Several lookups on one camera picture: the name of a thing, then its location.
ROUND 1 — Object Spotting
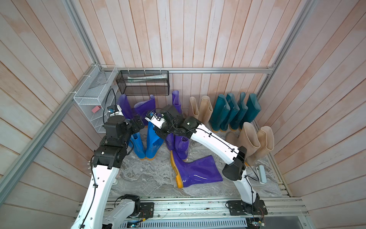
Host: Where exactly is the small blue boot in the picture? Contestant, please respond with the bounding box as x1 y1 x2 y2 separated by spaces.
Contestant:
129 133 146 160

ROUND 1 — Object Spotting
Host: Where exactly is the lilac purple boot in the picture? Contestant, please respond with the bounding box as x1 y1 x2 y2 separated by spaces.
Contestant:
165 133 175 151
174 135 189 160

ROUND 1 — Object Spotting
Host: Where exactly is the large blue boot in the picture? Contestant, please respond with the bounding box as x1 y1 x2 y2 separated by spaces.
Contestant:
146 123 164 160

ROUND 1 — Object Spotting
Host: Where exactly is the large purple boot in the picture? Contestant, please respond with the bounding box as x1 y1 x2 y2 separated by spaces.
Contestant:
170 150 223 189

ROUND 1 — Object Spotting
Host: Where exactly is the large beige boot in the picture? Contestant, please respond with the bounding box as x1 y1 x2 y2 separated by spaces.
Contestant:
247 126 275 166

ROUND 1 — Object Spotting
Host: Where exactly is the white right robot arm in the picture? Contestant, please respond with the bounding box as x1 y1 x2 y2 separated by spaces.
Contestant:
145 106 268 215

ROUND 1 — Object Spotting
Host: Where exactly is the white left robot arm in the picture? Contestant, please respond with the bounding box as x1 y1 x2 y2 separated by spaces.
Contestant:
72 115 144 229

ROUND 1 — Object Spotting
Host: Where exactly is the pink eraser block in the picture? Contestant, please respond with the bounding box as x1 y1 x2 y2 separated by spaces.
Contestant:
91 106 101 114

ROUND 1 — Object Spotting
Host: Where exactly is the grey white remote right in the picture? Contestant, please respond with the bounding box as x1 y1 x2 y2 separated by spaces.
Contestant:
256 165 267 184

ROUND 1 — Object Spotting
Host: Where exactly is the vented grille strip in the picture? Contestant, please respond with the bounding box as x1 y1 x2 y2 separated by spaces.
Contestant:
119 218 248 229

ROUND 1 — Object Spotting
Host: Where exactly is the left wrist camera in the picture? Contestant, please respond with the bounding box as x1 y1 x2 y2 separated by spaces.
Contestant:
107 105 124 117

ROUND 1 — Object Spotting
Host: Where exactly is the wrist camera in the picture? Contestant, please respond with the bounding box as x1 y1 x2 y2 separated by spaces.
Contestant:
144 111 165 129
107 105 124 117

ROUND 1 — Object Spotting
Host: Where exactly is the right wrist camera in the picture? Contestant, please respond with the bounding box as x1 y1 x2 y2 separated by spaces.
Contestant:
144 111 165 129

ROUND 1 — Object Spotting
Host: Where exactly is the white wire wall shelf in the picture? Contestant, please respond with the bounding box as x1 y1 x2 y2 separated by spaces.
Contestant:
73 65 118 133

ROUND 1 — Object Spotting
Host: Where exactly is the black mesh wall basket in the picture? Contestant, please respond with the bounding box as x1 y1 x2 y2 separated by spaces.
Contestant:
116 70 170 96

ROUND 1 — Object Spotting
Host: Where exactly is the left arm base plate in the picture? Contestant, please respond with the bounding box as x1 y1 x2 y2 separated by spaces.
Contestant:
128 202 154 219

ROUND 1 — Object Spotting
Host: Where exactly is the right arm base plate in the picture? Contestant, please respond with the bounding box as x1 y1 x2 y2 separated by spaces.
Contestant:
226 199 268 216

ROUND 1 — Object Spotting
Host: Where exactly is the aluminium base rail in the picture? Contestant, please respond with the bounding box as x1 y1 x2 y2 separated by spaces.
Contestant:
72 196 309 222

